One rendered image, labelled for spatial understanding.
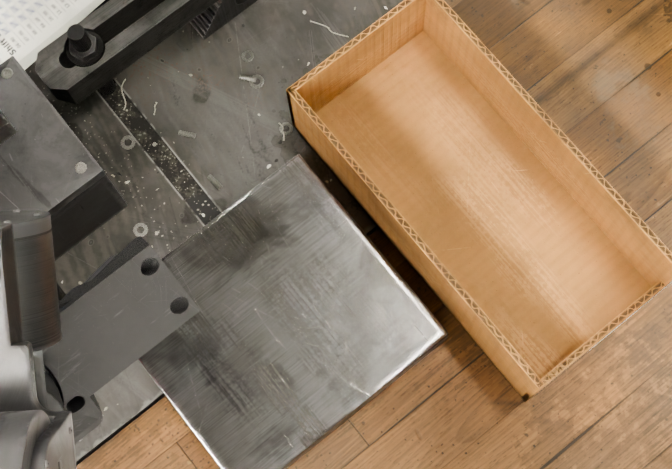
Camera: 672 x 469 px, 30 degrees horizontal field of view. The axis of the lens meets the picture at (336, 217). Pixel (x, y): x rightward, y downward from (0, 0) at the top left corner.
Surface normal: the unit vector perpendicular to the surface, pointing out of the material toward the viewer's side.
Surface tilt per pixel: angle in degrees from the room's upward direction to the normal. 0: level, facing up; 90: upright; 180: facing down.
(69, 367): 29
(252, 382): 0
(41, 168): 0
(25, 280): 52
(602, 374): 0
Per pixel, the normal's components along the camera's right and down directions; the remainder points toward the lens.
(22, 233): 0.74, 0.05
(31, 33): -0.04, -0.26
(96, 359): 0.30, 0.11
